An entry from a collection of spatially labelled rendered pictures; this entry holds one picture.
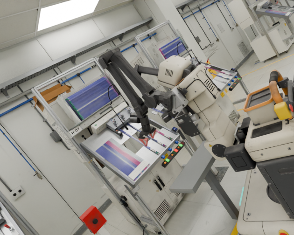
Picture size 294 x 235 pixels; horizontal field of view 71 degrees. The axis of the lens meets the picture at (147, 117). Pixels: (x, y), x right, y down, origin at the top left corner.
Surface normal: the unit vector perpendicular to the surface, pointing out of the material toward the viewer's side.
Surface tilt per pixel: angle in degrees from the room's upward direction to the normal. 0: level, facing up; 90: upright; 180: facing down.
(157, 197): 90
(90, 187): 90
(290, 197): 90
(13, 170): 90
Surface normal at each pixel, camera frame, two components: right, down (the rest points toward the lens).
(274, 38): -0.63, 0.55
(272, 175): -0.48, 0.48
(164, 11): 0.52, -0.22
